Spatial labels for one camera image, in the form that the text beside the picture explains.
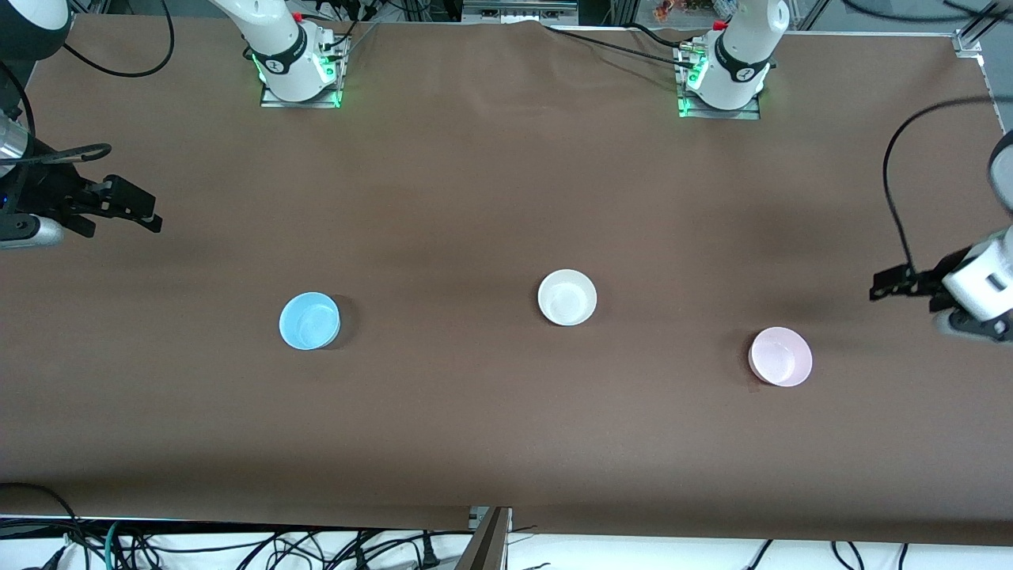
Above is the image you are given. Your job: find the pink bowl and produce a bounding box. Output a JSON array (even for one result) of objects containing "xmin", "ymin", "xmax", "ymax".
[{"xmin": 748, "ymin": 326, "xmax": 814, "ymax": 388}]

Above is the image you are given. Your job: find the light blue bowl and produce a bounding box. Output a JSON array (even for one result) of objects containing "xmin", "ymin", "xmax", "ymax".
[{"xmin": 279, "ymin": 291, "xmax": 342, "ymax": 351}]

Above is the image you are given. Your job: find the white bowl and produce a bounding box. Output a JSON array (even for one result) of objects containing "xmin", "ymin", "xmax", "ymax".
[{"xmin": 537, "ymin": 269, "xmax": 598, "ymax": 327}]

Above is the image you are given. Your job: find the brown table cover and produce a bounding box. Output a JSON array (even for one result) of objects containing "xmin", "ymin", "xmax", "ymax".
[{"xmin": 0, "ymin": 14, "xmax": 1013, "ymax": 547}]

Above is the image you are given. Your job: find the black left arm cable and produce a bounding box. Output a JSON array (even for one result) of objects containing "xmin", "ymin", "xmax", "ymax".
[{"xmin": 882, "ymin": 95, "xmax": 1013, "ymax": 276}]

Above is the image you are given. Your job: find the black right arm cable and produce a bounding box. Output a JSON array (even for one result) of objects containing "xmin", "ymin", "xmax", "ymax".
[{"xmin": 0, "ymin": 0, "xmax": 176, "ymax": 167}]

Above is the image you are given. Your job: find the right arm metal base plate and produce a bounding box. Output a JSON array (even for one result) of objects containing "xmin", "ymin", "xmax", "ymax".
[{"xmin": 260, "ymin": 32, "xmax": 349, "ymax": 109}]

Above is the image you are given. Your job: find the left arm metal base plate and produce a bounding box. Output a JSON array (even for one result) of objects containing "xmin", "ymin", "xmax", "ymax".
[{"xmin": 674, "ymin": 41, "xmax": 763, "ymax": 121}]

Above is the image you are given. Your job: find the black looped floor cable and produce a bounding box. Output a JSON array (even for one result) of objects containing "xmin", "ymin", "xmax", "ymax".
[{"xmin": 0, "ymin": 482, "xmax": 89, "ymax": 570}]

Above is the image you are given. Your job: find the black cable to arm base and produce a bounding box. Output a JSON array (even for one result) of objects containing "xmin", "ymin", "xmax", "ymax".
[{"xmin": 544, "ymin": 22, "xmax": 701, "ymax": 68}]

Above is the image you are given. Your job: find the grey rail unit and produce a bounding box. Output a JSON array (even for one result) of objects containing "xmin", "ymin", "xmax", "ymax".
[{"xmin": 462, "ymin": 0, "xmax": 580, "ymax": 25}]

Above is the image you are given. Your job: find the aluminium frame post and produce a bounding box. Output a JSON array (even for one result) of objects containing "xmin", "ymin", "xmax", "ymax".
[{"xmin": 453, "ymin": 507, "xmax": 514, "ymax": 570}]

